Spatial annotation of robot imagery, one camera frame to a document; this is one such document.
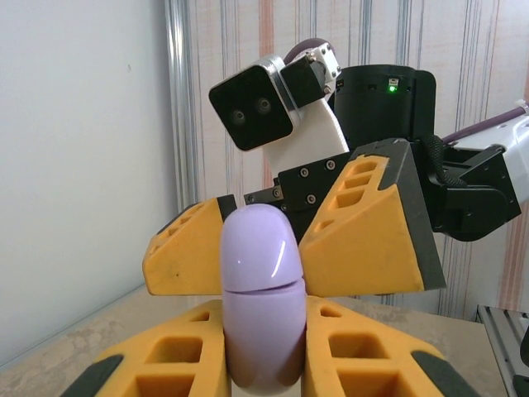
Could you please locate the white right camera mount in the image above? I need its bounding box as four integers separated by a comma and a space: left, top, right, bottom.
263, 97, 349, 177

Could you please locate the black right gripper cable loop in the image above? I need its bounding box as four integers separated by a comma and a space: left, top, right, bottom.
424, 134, 470, 189

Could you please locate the purple earbud charging case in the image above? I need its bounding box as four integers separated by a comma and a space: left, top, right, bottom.
221, 203, 307, 390

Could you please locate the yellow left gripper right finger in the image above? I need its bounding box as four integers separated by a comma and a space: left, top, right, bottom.
301, 295, 484, 397

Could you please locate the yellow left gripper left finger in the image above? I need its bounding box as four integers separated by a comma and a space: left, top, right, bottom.
61, 299, 232, 397

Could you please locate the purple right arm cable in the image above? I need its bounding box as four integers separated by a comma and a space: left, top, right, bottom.
284, 36, 529, 144

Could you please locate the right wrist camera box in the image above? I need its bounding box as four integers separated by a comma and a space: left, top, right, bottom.
208, 43, 343, 152

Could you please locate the aluminium corner post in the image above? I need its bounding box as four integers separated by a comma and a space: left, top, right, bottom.
164, 0, 200, 222

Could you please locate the aluminium table side rail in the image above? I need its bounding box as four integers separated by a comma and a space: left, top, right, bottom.
474, 304, 529, 397

